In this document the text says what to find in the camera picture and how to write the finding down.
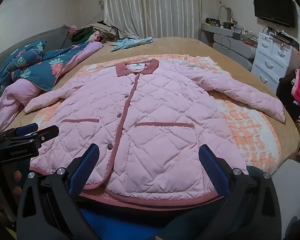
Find pink quilted jacket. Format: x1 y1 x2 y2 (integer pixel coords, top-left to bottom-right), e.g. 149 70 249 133
24 59 287 210

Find black television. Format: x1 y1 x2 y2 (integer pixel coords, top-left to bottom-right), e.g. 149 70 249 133
252 0 297 28

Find dark clothes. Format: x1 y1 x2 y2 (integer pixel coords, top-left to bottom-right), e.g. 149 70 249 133
276 76 300 123

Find blue cloth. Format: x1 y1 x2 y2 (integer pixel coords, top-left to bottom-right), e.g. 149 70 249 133
79 206 172 240

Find tan bed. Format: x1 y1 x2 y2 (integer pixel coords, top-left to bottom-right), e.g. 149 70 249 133
0 36 300 178

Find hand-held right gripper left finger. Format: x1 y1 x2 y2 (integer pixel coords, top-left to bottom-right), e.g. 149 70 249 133
16 143 100 240

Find desk clutter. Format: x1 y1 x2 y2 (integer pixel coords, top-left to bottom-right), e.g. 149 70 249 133
205 17 259 47

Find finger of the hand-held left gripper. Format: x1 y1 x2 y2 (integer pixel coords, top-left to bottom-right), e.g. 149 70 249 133
0 122 39 140
0 125 60 146

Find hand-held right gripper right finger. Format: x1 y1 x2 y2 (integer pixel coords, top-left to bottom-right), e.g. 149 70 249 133
198 144 283 240

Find black set-top box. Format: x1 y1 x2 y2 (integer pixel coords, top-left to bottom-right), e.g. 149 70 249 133
266 30 300 48

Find white drawer cabinet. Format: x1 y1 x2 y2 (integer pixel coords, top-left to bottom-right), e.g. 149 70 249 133
251 31 300 87

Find grey desk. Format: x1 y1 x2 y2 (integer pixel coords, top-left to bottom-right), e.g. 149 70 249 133
201 23 259 67

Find light blue garment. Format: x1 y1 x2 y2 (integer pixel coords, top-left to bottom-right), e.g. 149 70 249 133
110 37 153 52

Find orange plaid blanket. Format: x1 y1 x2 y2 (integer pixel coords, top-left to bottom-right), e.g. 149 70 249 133
50 54 282 207

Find grey headboard cushion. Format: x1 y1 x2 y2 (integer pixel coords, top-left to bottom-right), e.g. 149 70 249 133
0 25 73 80

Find white striped curtain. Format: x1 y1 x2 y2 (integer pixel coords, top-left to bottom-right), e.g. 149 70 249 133
103 0 202 39

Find blue floral pillow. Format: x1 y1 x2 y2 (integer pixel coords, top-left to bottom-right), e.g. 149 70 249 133
0 39 47 80

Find pile of clothes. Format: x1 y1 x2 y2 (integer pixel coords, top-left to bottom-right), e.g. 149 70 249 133
69 21 120 44

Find person's left hand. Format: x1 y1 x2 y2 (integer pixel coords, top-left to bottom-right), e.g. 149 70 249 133
11 170 22 194

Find black cable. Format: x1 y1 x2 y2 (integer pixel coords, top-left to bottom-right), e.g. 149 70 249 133
219 35 232 51

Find blue floral quilt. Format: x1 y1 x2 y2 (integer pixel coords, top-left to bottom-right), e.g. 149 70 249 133
0 41 104 133

